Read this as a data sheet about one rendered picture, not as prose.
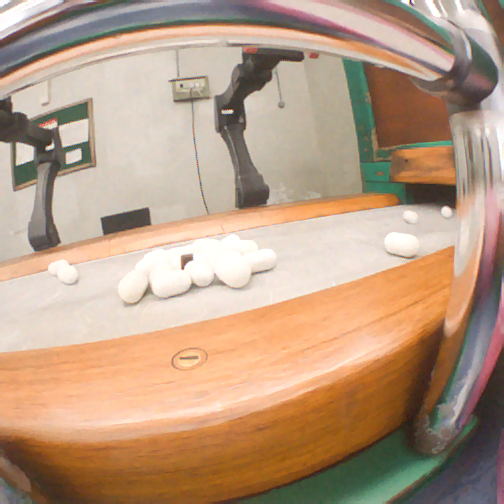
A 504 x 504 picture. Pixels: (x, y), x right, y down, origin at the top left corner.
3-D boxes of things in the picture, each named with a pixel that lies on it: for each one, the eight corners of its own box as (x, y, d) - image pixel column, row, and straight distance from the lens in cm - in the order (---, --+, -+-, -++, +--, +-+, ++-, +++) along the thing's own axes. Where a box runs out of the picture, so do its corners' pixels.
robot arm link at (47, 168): (45, 239, 75) (55, 143, 92) (26, 244, 78) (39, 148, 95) (55, 246, 79) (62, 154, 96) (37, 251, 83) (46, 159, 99)
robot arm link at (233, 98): (269, 61, 67) (238, 99, 94) (232, 60, 64) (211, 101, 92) (277, 106, 63) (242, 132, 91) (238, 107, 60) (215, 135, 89)
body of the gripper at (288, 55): (300, 32, 56) (285, 47, 62) (248, 26, 52) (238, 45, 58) (306, 59, 53) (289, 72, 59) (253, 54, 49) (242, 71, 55)
